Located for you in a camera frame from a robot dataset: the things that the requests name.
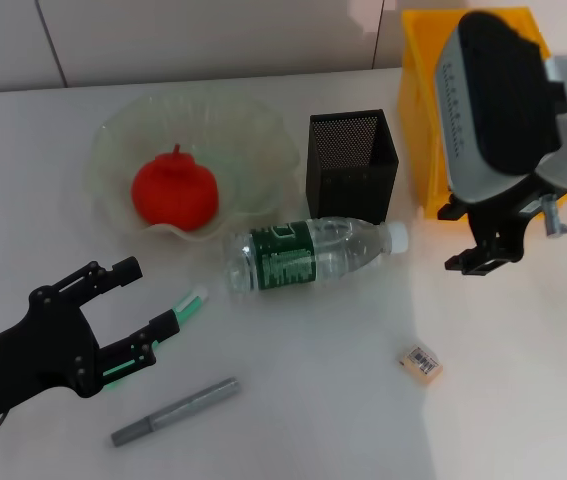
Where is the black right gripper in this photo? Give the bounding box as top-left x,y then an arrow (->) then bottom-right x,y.
436,172 -> 564,277

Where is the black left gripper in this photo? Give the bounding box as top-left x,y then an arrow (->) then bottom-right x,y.
0,256 -> 182,431

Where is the red-orange toy orange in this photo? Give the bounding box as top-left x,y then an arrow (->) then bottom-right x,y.
130,143 -> 220,232

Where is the clear green-label water bottle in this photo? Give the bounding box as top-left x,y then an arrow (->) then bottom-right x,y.
222,215 -> 409,304

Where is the green retractable pen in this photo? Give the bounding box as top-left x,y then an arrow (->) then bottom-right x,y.
102,285 -> 209,381

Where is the beige eraser with barcode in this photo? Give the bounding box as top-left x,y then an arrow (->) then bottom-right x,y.
396,344 -> 444,385

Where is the grey marker pen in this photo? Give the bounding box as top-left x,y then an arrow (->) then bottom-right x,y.
110,377 -> 242,449

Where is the black mesh pen holder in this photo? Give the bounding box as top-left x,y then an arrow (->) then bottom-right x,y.
305,108 -> 400,226

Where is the green glass fruit bowl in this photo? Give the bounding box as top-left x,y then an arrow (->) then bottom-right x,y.
82,92 -> 300,245

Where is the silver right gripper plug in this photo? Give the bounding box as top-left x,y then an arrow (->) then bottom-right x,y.
541,194 -> 567,237

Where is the yellow plastic bin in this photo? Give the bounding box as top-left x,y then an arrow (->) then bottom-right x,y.
395,7 -> 567,221

